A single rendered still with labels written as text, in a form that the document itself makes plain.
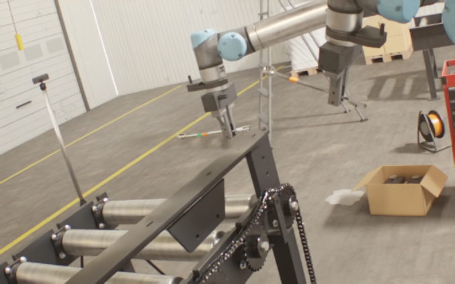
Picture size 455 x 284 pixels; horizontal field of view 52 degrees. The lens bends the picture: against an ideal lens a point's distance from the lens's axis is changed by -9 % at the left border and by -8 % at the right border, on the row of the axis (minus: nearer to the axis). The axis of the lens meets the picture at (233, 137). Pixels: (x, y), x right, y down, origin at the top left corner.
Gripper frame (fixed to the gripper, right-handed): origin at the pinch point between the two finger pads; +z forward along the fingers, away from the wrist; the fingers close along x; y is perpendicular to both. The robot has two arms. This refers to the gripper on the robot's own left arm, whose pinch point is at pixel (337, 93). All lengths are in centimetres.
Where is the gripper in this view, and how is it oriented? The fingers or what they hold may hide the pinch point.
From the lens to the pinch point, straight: 112.7
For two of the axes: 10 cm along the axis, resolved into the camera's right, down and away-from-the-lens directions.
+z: 0.1, 8.2, 5.8
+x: -5.7, 4.8, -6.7
